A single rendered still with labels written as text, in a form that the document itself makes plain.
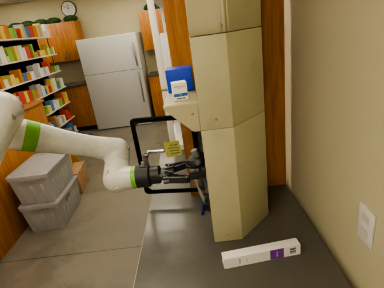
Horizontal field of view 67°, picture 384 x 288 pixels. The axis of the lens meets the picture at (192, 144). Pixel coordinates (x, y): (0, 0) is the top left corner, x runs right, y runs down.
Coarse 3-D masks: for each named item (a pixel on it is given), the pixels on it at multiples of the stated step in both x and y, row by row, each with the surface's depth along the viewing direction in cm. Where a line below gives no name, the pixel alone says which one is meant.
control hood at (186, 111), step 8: (168, 96) 110; (192, 96) 105; (168, 104) 98; (176, 104) 97; (184, 104) 96; (192, 104) 95; (168, 112) 96; (176, 112) 96; (184, 112) 96; (192, 112) 96; (184, 120) 97; (192, 120) 97; (192, 128) 98; (200, 128) 99
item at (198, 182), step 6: (186, 162) 118; (204, 162) 112; (198, 168) 113; (204, 168) 114; (198, 180) 116; (204, 180) 115; (198, 186) 118; (204, 186) 117; (204, 192) 118; (204, 198) 120
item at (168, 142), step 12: (144, 132) 135; (156, 132) 134; (168, 132) 133; (180, 132) 133; (144, 144) 137; (156, 144) 136; (168, 144) 136; (180, 144) 135; (192, 144) 134; (156, 156) 139; (168, 156) 138; (180, 156) 137; (192, 180) 141
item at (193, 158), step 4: (192, 152) 115; (196, 152) 115; (200, 152) 119; (192, 156) 118; (196, 156) 115; (200, 156) 115; (188, 160) 116; (192, 160) 114; (196, 160) 113; (200, 160) 113; (204, 160) 113; (188, 164) 115; (192, 164) 114; (196, 164) 113
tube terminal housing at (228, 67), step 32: (256, 32) 98; (224, 64) 91; (256, 64) 102; (224, 96) 94; (256, 96) 105; (224, 128) 99; (256, 128) 109; (224, 160) 103; (256, 160) 113; (224, 192) 108; (256, 192) 117; (224, 224) 113; (256, 224) 122
